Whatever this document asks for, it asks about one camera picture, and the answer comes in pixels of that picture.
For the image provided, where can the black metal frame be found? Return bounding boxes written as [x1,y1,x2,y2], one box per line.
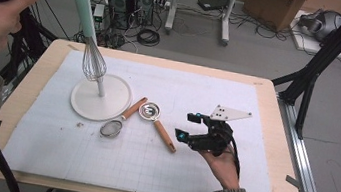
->
[263,0,341,145]
[0,0,64,91]

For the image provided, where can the hand-held gripper black cable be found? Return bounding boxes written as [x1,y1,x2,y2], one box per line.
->
[223,135,246,181]
[0,137,31,192]

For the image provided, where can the white foam mat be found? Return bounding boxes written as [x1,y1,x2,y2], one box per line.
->
[0,41,294,192]

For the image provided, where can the small white power box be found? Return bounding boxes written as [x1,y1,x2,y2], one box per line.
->
[91,2,107,24]

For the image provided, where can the white floor board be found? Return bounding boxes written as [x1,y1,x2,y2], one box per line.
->
[286,8,341,60]

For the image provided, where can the mesh strainer with wooden handle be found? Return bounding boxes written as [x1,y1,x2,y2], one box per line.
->
[98,91,149,143]

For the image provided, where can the white utensil rack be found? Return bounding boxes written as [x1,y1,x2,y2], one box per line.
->
[28,0,148,127]

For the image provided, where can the black computer tower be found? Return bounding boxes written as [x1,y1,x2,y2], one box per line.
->
[101,0,136,33]
[129,0,157,28]

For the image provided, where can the steel egg separator wooden handle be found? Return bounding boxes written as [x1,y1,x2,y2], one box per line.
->
[133,100,183,154]

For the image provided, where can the left hand-held gripper black cable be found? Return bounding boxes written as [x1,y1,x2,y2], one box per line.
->
[0,137,31,192]

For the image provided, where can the whisk with mint green handle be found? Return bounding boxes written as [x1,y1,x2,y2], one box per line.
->
[59,0,118,84]

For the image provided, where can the right hand-held gripper black cable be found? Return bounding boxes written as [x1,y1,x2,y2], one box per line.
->
[223,135,246,181]

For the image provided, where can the cardboard box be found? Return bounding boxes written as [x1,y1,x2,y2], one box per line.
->
[239,0,308,36]

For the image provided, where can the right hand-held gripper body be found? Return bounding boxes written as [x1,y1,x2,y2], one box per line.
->
[185,100,254,162]

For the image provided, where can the coiled black cable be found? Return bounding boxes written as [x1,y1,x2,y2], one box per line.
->
[135,27,162,49]

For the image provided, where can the aluminium rail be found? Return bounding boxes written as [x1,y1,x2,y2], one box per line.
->
[265,97,341,192]

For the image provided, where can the grey headset device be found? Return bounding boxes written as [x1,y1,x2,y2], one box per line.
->
[295,5,341,45]

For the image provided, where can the white stand leg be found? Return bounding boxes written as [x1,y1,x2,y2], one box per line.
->
[163,0,180,37]
[217,0,240,47]

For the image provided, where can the black flat device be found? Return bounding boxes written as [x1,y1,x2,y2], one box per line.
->
[196,0,230,15]

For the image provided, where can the person's right hand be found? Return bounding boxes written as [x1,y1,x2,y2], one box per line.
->
[193,140,247,192]

